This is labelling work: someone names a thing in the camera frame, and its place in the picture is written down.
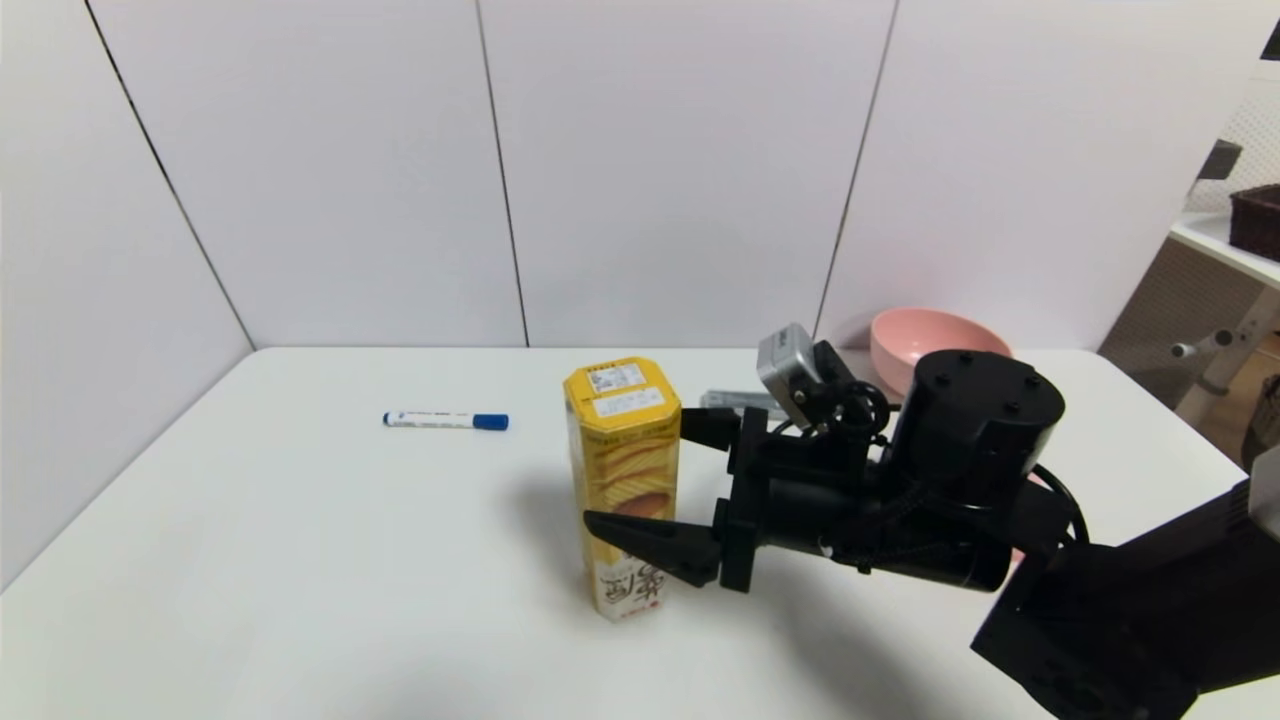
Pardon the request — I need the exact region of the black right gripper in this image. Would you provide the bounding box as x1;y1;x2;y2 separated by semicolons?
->
582;405;885;593

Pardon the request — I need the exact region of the yellow potato chips box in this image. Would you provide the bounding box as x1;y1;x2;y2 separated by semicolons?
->
562;356;683;623

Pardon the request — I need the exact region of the pink bowl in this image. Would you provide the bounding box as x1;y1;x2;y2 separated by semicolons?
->
870;308;1013;397

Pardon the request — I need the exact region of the dark grey flat object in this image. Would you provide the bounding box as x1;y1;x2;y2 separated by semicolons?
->
1195;140;1242;183

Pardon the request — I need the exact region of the blue whiteboard marker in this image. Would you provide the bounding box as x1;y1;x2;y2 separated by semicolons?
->
383;411;510;432

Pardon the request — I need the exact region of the white desk leg with knob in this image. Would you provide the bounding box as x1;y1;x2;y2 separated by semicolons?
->
1170;288;1280;422

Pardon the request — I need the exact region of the white desk top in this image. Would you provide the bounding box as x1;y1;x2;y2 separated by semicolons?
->
1168;215;1280;292

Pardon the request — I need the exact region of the dark woven basket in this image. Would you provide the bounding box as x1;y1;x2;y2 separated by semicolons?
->
1228;184;1280;263

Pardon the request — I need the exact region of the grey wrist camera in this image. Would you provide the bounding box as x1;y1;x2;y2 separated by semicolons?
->
756;323;853;433

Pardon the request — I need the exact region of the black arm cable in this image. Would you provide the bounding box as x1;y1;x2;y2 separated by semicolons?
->
1028;464;1093;549

